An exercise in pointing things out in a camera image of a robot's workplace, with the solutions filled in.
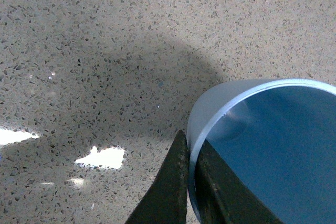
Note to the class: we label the blue plastic cup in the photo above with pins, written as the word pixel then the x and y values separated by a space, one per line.
pixel 278 137

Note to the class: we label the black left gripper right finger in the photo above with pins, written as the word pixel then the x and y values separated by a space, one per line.
pixel 221 196

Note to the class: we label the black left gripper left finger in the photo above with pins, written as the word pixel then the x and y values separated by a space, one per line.
pixel 166 199

